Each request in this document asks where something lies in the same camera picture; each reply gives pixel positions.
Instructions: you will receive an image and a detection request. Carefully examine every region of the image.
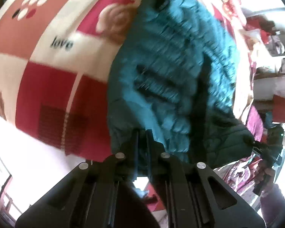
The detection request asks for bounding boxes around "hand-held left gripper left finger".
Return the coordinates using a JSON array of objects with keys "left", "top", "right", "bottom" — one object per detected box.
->
[{"left": 15, "top": 129, "right": 143, "bottom": 228}]

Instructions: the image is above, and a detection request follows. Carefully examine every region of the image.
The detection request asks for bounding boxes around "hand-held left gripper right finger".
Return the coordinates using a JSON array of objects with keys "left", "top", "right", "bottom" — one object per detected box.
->
[{"left": 145, "top": 130, "right": 266, "bottom": 228}]

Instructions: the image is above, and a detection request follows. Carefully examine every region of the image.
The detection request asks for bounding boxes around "teal puffer jacket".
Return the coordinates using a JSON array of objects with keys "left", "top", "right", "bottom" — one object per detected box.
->
[{"left": 107, "top": 0, "right": 260, "bottom": 181}]

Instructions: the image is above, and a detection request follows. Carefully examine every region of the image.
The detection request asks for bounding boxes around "person's right forearm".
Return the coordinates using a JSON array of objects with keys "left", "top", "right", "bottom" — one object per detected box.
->
[{"left": 260, "top": 183, "right": 285, "bottom": 222}]

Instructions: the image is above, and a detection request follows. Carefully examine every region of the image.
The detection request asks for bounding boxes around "person's right hand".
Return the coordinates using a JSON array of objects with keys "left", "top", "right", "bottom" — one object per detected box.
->
[{"left": 255, "top": 160, "right": 279, "bottom": 188}]

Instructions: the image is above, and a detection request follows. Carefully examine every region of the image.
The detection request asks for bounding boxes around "red hanging cloth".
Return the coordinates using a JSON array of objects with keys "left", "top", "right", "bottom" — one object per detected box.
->
[{"left": 273, "top": 94, "right": 285, "bottom": 124}]

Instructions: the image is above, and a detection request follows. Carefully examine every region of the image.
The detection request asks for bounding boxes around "red floral bed sheet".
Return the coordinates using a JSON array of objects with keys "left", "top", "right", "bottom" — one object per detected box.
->
[{"left": 218, "top": 157, "right": 262, "bottom": 196}]

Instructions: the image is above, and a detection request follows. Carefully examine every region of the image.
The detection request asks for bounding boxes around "red and cream printed blanket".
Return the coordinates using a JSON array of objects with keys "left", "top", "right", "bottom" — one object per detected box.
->
[{"left": 0, "top": 0, "right": 260, "bottom": 169}]

